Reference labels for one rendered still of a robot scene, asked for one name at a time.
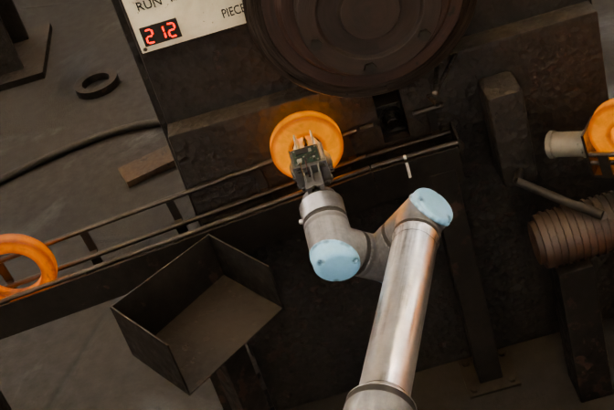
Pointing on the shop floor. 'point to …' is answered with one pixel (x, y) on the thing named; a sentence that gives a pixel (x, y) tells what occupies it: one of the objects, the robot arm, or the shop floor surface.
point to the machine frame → (148, 69)
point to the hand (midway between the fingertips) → (304, 138)
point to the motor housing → (577, 287)
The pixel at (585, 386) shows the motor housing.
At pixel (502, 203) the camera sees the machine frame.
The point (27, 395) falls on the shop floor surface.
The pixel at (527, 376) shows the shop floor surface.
